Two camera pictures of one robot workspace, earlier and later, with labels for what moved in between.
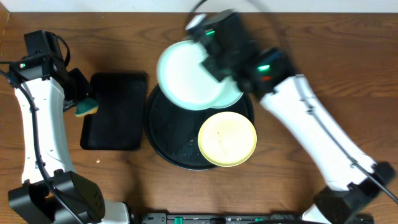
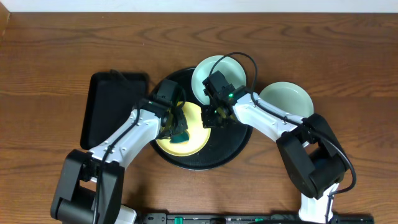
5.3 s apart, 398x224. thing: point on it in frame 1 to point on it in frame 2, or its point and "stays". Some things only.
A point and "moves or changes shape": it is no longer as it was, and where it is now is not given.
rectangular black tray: (119, 122) stays
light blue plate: (183, 81) moves or changes shape
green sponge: (86, 106) to (181, 139)
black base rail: (300, 218) stays
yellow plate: (227, 139) to (198, 135)
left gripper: (84, 86) to (181, 115)
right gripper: (217, 70) to (208, 122)
